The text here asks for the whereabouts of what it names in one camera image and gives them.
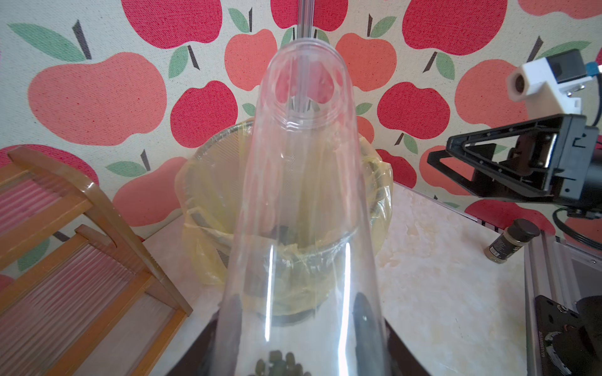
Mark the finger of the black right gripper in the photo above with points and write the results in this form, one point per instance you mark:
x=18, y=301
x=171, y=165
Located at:
x=498, y=141
x=479, y=176

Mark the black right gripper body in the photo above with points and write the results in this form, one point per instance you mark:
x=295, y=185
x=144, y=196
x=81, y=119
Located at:
x=576, y=184

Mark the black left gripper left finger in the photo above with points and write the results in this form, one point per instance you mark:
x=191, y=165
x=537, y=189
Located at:
x=197, y=352

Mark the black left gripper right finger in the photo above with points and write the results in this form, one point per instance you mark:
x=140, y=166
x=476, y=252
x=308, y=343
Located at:
x=390, y=348

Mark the clear plastic jar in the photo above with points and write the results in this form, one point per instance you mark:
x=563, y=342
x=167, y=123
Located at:
x=308, y=88

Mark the dark spice jar right side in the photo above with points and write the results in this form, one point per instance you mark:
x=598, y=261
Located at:
x=514, y=238

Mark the wooden spice rack shelf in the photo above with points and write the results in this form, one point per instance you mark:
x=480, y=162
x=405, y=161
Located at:
x=99, y=302

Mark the yellow plastic bin liner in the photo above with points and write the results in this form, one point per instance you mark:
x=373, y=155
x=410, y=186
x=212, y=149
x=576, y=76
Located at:
x=294, y=172

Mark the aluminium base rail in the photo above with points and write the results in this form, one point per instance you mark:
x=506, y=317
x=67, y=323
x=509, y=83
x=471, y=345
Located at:
x=563, y=308

